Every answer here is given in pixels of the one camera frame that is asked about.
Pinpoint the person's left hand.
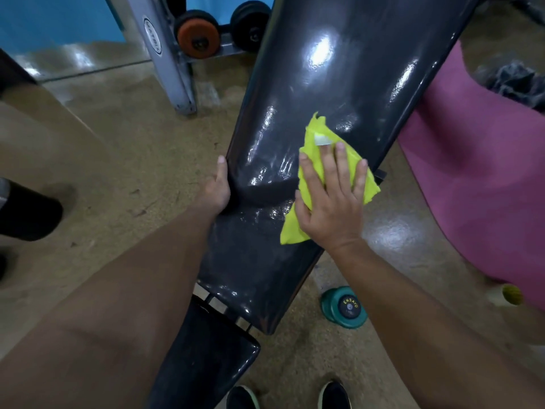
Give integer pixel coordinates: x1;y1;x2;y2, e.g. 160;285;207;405
195;155;232;218

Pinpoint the person's right hand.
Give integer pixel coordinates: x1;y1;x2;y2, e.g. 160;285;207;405
294;141;370;254

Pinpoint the yellow cleaning cloth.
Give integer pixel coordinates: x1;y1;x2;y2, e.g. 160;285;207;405
279;112;382;247

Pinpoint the black padded gym bench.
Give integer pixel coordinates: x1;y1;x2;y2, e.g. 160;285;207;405
144;0;483;409

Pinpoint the person's left forearm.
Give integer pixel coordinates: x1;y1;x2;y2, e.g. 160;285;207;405
0;205;215;409

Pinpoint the person's right forearm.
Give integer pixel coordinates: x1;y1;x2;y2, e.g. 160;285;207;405
329;239;545;409

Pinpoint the person's right black shoe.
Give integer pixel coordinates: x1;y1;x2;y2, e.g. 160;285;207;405
316;379;353;409

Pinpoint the person's black shoe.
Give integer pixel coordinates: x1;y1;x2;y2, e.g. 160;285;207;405
316;379;353;409
225;385;261;409

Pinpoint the person's left black shoe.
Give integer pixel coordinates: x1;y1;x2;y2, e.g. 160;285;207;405
225;385;261;409

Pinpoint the teal dumbbell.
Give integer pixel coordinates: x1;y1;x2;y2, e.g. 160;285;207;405
320;285;368;330

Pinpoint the grey metal dumbbell rack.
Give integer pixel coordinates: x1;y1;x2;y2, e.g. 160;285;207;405
125;0;257;116

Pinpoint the pink exercise mat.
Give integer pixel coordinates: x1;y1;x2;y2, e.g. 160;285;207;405
397;39;545;312

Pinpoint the black dumbbell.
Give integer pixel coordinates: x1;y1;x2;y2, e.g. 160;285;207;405
229;0;273;54

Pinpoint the black round trash bin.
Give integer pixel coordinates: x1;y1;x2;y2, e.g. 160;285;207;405
0;177;64;243

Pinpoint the white bottle with yellow cap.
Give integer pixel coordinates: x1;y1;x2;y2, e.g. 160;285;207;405
487;282;525;308

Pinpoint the blue cloth sheet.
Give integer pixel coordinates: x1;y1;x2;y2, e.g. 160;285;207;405
185;0;276;18
0;0;127;56

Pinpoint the crumpled black plastic bag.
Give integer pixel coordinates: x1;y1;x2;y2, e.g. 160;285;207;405
472;59;545;114

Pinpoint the dark brown door frame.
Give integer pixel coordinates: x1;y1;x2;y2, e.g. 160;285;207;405
0;48;40;95

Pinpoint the black metal equipment frame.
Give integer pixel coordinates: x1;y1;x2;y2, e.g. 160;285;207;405
485;0;545;27

